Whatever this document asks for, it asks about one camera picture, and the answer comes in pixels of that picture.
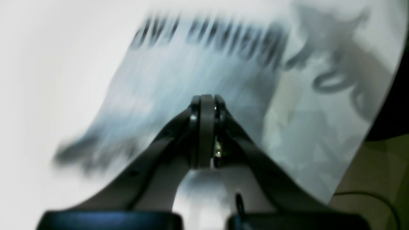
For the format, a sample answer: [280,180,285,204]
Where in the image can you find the grey T-shirt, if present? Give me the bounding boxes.
[53,10,289,230]

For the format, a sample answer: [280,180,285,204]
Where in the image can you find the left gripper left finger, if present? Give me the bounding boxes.
[37,95,213,230]

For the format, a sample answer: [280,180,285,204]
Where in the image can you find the thin black floor cable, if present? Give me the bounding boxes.
[332,191,401,230]

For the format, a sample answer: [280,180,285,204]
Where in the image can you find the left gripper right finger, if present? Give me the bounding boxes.
[214,95,370,230]

